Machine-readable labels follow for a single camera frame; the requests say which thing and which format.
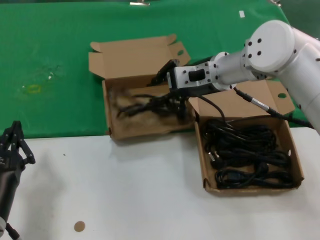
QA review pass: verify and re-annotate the brown cardboard disc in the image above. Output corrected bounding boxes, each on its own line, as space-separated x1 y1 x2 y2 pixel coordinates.
74 220 86 233

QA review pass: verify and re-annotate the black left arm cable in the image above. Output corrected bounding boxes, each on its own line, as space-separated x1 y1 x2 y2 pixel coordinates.
4 222 22 240

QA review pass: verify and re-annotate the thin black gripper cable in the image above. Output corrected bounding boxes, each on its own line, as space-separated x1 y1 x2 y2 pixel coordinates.
198 95 227 123

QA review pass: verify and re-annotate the green table cloth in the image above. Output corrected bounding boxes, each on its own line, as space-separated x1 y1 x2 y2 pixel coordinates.
0 0 320 140

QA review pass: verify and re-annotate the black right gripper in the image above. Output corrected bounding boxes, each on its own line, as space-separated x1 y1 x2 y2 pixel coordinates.
146 59 216 125

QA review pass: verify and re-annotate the black power cable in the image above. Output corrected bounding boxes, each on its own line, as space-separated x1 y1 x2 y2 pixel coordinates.
214 161 296 190
116 91 181 121
202 119 293 167

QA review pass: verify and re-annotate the open brown cardboard box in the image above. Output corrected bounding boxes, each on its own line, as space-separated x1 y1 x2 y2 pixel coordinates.
187 78 305 194
88 34 198 141

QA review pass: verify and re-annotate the black cable with silver connector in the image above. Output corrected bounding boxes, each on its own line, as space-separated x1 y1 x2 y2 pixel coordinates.
233 87 318 130

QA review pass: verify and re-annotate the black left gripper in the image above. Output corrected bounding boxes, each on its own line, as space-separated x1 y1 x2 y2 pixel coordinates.
0 121 36 176

